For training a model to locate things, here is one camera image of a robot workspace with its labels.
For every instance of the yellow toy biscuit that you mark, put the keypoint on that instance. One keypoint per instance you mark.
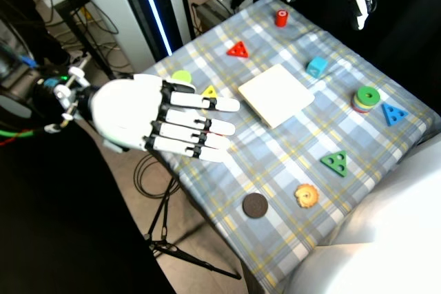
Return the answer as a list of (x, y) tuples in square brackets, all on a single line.
[(306, 196)]

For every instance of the black tripod stand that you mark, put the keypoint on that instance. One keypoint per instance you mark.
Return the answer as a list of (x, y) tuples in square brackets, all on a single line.
[(162, 235)]

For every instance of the green triangle block with holes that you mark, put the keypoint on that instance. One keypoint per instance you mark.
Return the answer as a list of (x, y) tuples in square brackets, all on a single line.
[(336, 164)]

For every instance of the blue yellow plaid cloth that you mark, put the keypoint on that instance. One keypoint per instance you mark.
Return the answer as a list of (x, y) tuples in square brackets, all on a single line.
[(275, 170)]

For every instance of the red cylinder block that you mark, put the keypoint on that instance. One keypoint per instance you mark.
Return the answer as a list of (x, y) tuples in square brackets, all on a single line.
[(281, 18)]

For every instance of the blue triangle block with holes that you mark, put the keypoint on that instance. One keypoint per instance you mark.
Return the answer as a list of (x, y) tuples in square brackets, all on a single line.
[(392, 115)]

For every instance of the dark brown toy cookie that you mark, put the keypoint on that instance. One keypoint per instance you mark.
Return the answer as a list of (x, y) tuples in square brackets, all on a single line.
[(255, 206)]

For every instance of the red triangle block with holes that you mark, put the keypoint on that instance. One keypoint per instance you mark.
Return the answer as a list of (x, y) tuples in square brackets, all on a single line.
[(238, 50)]

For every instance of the black curved cover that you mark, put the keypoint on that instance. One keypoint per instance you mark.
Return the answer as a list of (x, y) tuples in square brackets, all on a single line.
[(62, 225)]

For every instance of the white column with blue light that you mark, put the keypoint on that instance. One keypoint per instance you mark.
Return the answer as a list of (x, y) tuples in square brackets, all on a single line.
[(113, 5)]

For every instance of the yellow triangle block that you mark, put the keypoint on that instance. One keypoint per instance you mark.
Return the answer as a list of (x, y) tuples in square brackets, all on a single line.
[(209, 92)]

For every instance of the green round disc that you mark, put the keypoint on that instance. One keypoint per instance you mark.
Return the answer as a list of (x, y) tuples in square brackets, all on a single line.
[(181, 76)]

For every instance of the blue cube block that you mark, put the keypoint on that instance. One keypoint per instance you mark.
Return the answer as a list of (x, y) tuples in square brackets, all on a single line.
[(317, 67)]

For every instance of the white robot body shell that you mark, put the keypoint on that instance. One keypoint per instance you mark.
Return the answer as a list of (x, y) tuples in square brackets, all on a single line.
[(386, 232)]

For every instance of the small white square table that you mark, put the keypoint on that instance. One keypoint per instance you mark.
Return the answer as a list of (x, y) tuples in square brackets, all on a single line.
[(275, 96)]

